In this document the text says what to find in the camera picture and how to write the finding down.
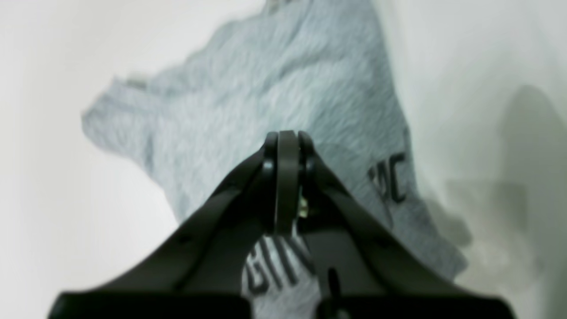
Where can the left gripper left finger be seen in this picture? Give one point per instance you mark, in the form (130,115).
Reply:
(196,272)

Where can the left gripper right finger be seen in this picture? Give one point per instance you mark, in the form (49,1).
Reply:
(363,271)

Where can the grey T-shirt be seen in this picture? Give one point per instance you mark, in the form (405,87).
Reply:
(318,66)

